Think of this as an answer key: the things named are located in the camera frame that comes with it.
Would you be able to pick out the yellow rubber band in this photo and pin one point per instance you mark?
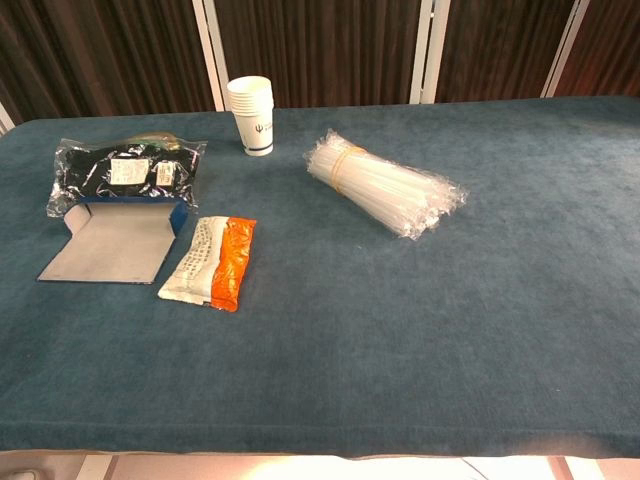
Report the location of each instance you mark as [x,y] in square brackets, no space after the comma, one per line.
[339,165]

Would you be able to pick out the bundle of clear wrapped straws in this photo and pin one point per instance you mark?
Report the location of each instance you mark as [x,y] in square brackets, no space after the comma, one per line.
[395,192]

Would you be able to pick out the blue table cloth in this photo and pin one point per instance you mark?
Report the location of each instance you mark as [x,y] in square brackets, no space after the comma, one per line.
[350,325]

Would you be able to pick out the orange and white sachet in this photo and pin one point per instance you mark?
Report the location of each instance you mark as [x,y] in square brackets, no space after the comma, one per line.
[230,265]

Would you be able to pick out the stack of white paper cups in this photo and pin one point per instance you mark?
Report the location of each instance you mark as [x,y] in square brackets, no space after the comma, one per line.
[257,130]

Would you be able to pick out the clear bag with black contents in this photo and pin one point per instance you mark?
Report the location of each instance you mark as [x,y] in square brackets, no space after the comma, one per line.
[80,175]

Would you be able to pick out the white partition post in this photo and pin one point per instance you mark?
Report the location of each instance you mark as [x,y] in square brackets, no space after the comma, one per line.
[429,50]
[210,55]
[565,50]
[4,117]

